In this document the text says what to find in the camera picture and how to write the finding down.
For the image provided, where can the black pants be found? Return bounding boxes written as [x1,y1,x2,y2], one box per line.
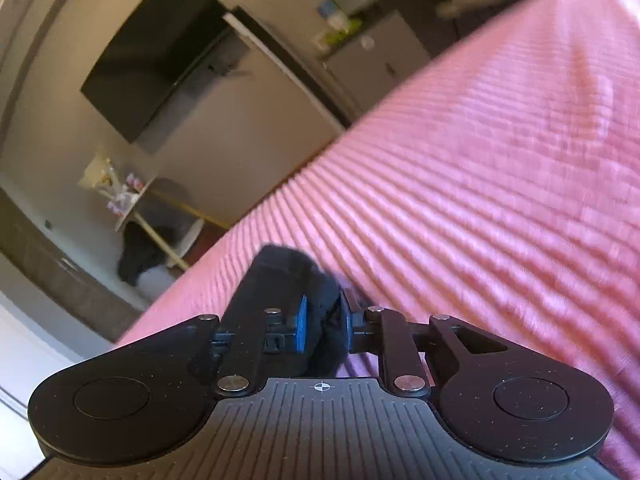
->
[221,244,347,378]

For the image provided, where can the black cloth on stool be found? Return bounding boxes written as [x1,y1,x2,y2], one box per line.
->
[117,221,167,287]

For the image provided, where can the pink ribbed bedspread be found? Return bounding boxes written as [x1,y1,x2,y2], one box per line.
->
[122,0,639,479]

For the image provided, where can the white round side table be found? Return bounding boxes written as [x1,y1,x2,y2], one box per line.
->
[115,177,205,271]

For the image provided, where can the white flower bouquet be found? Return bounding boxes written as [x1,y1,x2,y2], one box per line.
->
[77,146,122,198]

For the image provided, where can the grey cabinet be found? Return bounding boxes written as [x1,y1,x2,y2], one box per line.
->
[323,12,431,113]

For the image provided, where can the black wall television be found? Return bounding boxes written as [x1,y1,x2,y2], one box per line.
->
[81,0,230,143]

